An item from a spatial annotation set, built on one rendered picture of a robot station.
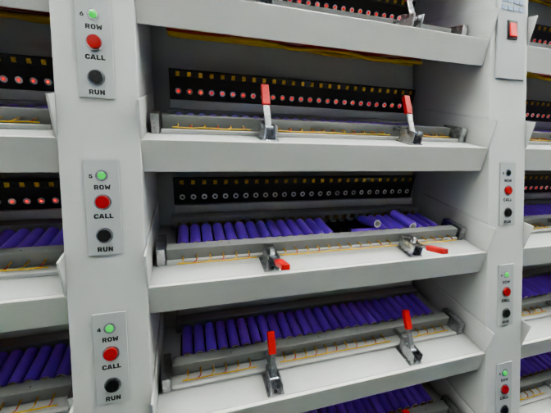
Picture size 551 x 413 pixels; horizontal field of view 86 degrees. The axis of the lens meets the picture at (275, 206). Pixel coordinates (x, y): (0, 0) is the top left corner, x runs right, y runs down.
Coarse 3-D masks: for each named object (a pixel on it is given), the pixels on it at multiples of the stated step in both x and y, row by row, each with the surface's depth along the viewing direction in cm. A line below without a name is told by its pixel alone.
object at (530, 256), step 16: (528, 176) 80; (544, 176) 82; (528, 192) 83; (544, 192) 85; (528, 208) 77; (544, 208) 78; (528, 224) 59; (544, 224) 71; (528, 240) 63; (544, 240) 64; (528, 256) 61; (544, 256) 63
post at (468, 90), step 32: (416, 0) 72; (448, 0) 63; (480, 0) 56; (416, 64) 73; (448, 64) 64; (416, 96) 73; (448, 96) 64; (480, 96) 57; (512, 96) 57; (512, 128) 57; (512, 160) 58; (416, 192) 74; (448, 192) 65; (480, 192) 58; (512, 256) 59; (448, 288) 66; (480, 288) 59; (480, 320) 59; (512, 320) 60; (512, 352) 60; (480, 384) 59; (512, 384) 60
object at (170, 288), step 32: (448, 224) 63; (480, 224) 58; (160, 256) 44; (288, 256) 50; (320, 256) 51; (352, 256) 52; (384, 256) 52; (448, 256) 54; (480, 256) 57; (160, 288) 41; (192, 288) 42; (224, 288) 44; (256, 288) 45; (288, 288) 47; (320, 288) 49
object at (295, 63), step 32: (0, 32) 50; (32, 32) 52; (160, 32) 57; (160, 64) 58; (192, 64) 59; (224, 64) 61; (256, 64) 63; (288, 64) 65; (320, 64) 67; (352, 64) 69; (384, 64) 72; (160, 96) 58; (544, 96) 87; (160, 192) 59; (160, 224) 59
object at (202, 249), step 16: (224, 240) 49; (240, 240) 49; (256, 240) 50; (272, 240) 50; (288, 240) 50; (304, 240) 51; (320, 240) 52; (336, 240) 53; (352, 240) 54; (368, 240) 55; (384, 240) 56; (448, 240) 58; (176, 256) 46; (192, 256) 46; (224, 256) 47; (256, 256) 48
